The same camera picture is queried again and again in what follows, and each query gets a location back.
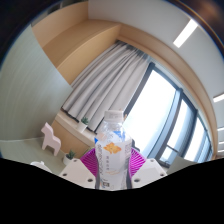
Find ceiling strip lights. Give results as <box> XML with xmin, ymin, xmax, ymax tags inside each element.
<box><xmin>172</xmin><ymin>18</ymin><xmax>224</xmax><ymax>158</ymax></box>

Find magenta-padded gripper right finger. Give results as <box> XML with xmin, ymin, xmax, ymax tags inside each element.
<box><xmin>128</xmin><ymin>147</ymin><xmax>168</xmax><ymax>190</ymax></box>

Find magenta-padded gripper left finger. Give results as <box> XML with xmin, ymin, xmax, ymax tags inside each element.
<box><xmin>58</xmin><ymin>148</ymin><xmax>101</xmax><ymax>190</ymax></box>

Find clear plastic water bottle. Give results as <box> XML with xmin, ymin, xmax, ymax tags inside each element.
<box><xmin>94</xmin><ymin>109</ymin><xmax>134</xmax><ymax>191</ymax></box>

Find grey-green desk partition panel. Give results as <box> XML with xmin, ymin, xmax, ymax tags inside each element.
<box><xmin>0</xmin><ymin>24</ymin><xmax>73</xmax><ymax>142</ymax></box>

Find pink horse figurine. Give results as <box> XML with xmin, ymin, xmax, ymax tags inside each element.
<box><xmin>40</xmin><ymin>122</ymin><xmax>62</xmax><ymax>157</ymax></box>

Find small plant in white pot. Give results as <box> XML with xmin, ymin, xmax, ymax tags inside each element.
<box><xmin>75</xmin><ymin>116</ymin><xmax>90</xmax><ymax>134</ymax></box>
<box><xmin>62</xmin><ymin>149</ymin><xmax>77</xmax><ymax>167</ymax></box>

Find grey pleated curtain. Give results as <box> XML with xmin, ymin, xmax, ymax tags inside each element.
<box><xmin>61</xmin><ymin>40</ymin><xmax>151</xmax><ymax>133</ymax></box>

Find dark-framed window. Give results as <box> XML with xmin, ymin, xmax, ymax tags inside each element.
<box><xmin>123</xmin><ymin>61</ymin><xmax>214</xmax><ymax>168</ymax></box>

